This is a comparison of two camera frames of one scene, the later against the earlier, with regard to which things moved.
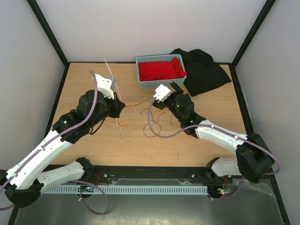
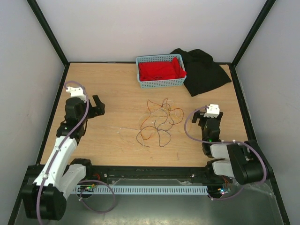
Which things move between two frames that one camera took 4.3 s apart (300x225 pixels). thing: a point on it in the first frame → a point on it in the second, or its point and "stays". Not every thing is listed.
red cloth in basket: (161, 71) stays
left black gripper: (117, 105) → (97, 110)
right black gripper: (178, 91) → (199, 115)
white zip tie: (116, 85) → (121, 127)
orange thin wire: (139, 103) → (143, 124)
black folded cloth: (202, 73) stays
